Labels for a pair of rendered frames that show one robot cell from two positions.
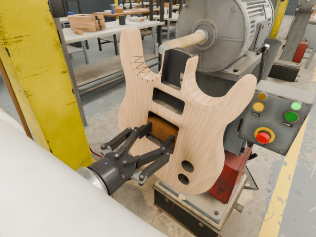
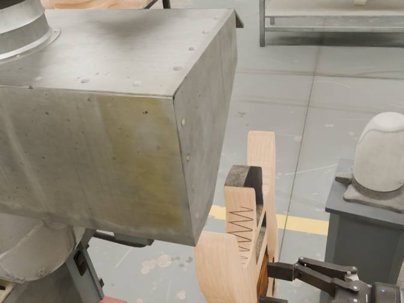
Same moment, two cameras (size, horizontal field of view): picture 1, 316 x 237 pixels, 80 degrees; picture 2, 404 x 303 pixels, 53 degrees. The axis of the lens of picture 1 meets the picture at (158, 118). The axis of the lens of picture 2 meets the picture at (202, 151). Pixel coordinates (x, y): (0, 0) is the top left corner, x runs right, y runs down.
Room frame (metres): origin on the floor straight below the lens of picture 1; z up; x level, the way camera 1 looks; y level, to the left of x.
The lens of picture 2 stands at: (0.60, 0.37, 1.65)
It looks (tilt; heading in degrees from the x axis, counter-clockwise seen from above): 36 degrees down; 252
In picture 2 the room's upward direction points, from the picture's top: 7 degrees counter-clockwise
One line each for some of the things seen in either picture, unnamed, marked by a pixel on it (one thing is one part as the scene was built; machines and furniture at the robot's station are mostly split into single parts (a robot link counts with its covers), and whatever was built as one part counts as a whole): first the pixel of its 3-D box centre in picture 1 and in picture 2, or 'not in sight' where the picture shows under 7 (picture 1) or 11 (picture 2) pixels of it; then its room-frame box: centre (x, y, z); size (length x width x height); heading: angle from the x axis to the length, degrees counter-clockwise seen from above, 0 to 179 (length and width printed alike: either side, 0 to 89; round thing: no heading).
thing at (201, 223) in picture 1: (199, 190); not in sight; (0.87, -0.31, 0.12); 0.61 x 0.51 x 0.25; 51
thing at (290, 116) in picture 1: (291, 115); not in sight; (0.46, -0.39, 1.07); 0.03 x 0.01 x 0.03; 51
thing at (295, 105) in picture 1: (296, 106); not in sight; (0.46, -0.39, 1.11); 0.03 x 0.01 x 0.03; 51
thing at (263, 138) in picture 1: (263, 136); not in sight; (0.48, -0.35, 0.98); 0.04 x 0.04 x 0.04; 51
